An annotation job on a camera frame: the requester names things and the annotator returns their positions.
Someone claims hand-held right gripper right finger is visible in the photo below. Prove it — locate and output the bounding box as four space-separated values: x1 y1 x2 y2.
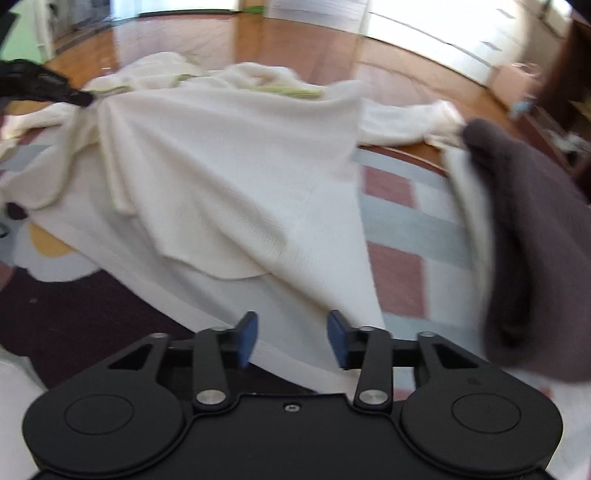
325 310 481 407

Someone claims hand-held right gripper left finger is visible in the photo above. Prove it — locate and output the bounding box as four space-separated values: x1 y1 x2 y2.
108 311 259 411

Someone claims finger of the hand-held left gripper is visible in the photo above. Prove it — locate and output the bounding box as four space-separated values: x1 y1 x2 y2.
48 78 94 108

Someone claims cream waffle-knit shirt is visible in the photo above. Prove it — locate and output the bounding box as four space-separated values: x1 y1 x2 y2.
0 51 467 388

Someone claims checked rug with dog print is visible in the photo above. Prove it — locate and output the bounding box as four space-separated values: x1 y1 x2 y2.
0 138 591 467

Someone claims dark grey white-lined garment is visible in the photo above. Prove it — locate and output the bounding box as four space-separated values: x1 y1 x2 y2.
441 117 591 384

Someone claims white and grey garment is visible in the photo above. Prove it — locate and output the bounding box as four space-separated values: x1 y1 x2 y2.
0 355 47 476

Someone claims pink plastic jug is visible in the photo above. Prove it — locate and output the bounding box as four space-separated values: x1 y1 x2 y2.
489 62 543 109

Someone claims white cabinet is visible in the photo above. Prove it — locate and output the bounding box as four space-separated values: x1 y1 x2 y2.
360 0 573 88

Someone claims dark wooden shelf unit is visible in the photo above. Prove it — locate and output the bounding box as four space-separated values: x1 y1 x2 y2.
531 9 591 185

